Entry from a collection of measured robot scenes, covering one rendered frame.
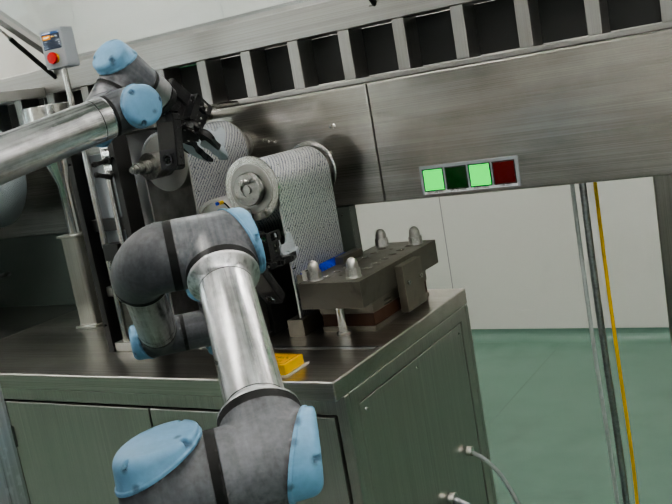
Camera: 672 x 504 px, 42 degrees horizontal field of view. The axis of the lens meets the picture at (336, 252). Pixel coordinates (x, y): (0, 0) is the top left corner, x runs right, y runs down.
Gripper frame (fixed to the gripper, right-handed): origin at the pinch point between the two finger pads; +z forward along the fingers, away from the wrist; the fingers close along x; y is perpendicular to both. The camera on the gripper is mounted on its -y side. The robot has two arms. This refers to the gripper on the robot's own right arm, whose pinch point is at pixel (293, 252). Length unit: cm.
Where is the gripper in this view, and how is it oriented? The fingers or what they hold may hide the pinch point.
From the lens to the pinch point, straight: 204.0
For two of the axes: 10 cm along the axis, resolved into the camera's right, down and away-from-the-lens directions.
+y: -1.7, -9.7, -1.7
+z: 5.0, -2.4, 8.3
